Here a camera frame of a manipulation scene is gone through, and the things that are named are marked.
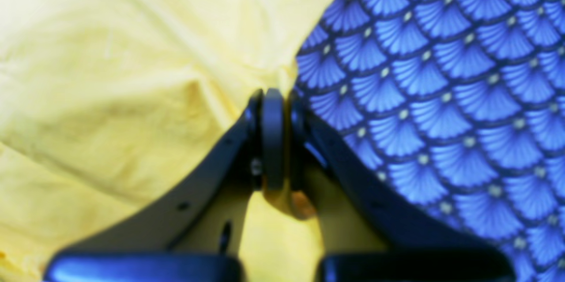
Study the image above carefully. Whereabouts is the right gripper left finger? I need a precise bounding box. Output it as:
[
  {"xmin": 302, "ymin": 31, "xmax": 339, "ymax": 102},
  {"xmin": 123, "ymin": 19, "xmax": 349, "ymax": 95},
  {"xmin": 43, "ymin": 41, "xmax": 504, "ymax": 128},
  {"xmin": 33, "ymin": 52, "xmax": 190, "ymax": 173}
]
[{"xmin": 44, "ymin": 88, "xmax": 285, "ymax": 282}]

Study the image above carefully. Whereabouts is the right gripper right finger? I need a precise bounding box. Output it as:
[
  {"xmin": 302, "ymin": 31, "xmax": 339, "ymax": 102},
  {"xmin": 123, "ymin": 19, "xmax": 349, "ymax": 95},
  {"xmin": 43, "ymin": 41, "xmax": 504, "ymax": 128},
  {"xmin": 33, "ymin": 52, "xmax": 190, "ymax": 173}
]
[{"xmin": 288, "ymin": 92, "xmax": 516, "ymax": 282}]

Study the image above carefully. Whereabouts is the yellow T-shirt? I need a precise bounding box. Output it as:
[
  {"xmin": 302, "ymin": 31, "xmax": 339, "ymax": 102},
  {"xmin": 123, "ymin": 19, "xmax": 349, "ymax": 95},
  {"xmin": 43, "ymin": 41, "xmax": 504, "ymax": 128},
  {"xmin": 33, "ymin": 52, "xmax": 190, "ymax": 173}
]
[{"xmin": 1, "ymin": 0, "xmax": 333, "ymax": 282}]

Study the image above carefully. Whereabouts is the blue fan-patterned tablecloth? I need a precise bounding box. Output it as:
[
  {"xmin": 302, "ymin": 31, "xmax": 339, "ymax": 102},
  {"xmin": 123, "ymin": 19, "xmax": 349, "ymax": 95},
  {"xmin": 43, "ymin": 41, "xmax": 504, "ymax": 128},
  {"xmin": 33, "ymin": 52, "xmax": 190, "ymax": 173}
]
[{"xmin": 295, "ymin": 0, "xmax": 565, "ymax": 282}]

